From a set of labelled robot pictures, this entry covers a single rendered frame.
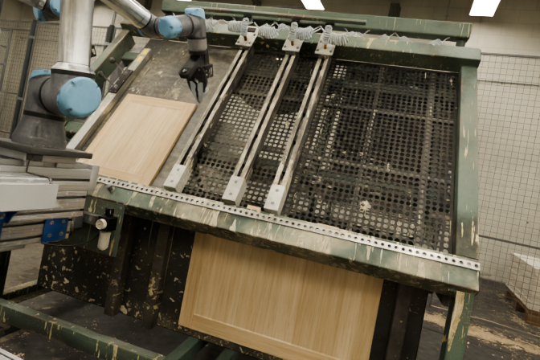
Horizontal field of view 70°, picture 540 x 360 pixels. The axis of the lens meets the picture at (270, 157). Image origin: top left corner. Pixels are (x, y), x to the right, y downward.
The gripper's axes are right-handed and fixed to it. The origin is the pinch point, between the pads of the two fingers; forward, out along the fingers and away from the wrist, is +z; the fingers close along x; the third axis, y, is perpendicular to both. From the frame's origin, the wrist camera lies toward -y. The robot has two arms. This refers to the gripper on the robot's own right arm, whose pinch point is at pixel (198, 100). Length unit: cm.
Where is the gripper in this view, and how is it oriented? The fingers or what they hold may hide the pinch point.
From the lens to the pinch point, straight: 164.4
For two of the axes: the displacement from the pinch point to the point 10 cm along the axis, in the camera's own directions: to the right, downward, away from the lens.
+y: 3.9, -3.9, 8.3
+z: 0.0, 9.0, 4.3
